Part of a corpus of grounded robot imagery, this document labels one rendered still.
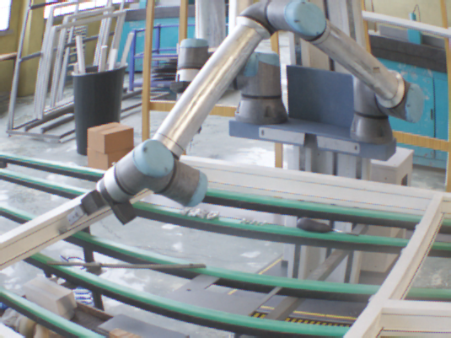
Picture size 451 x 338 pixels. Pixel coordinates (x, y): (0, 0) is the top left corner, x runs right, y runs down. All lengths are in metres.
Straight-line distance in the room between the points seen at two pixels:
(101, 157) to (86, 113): 0.76
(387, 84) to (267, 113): 0.64
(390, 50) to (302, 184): 3.55
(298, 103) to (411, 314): 1.53
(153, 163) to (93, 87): 4.51
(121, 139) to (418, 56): 2.63
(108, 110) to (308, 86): 3.72
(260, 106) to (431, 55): 3.25
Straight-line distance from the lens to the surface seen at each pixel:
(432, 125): 5.80
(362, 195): 2.26
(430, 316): 1.39
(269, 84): 2.64
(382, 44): 5.77
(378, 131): 2.46
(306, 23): 1.91
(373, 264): 3.00
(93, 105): 6.21
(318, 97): 2.70
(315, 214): 2.26
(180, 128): 1.89
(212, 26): 2.61
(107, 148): 5.53
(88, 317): 2.09
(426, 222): 1.92
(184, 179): 1.75
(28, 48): 10.59
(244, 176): 2.41
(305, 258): 2.95
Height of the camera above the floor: 1.59
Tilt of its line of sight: 16 degrees down
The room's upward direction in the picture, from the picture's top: 1 degrees counter-clockwise
